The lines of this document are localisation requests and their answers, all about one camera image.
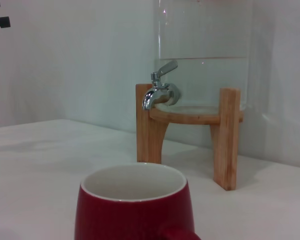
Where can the chrome faucet with lever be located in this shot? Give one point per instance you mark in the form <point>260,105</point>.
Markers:
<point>152,96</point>

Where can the red ceramic cup white inside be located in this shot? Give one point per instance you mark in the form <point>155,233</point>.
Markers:
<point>130,215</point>

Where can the clear glass water dispenser jar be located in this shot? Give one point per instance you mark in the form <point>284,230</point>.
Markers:
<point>202,37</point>

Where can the wooden dispenser stand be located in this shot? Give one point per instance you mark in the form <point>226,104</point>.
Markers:
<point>226,140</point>

